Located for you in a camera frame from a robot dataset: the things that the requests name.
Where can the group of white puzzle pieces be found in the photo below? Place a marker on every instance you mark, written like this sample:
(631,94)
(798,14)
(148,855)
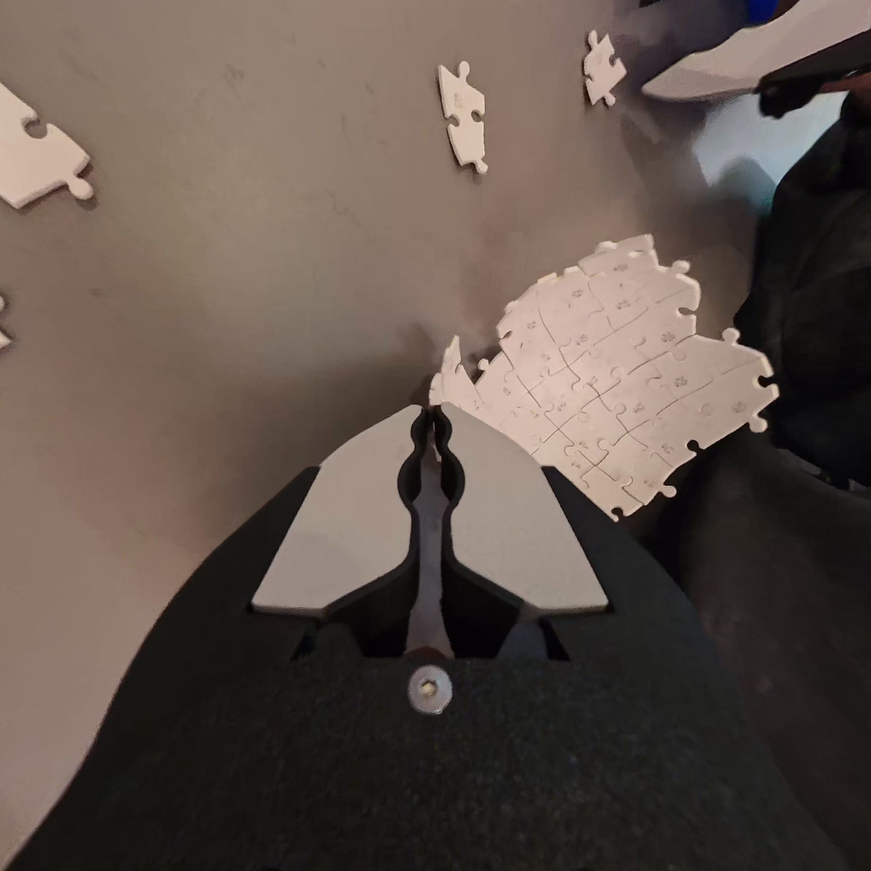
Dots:
(34,156)

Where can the joined white puzzle piece pair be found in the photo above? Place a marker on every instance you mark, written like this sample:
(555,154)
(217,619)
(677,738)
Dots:
(466,115)

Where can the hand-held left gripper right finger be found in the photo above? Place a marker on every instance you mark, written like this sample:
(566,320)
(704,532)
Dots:
(524,537)

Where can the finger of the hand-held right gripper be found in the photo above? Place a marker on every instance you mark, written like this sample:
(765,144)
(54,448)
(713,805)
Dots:
(735,61)

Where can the partly built colourful puzzle ball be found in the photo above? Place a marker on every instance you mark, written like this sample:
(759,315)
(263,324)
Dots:
(612,374)

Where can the blue plastic bin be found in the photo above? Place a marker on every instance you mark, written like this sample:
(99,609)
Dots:
(769,7)

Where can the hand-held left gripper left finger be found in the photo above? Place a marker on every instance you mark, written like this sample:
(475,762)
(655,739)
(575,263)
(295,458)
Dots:
(340,531)

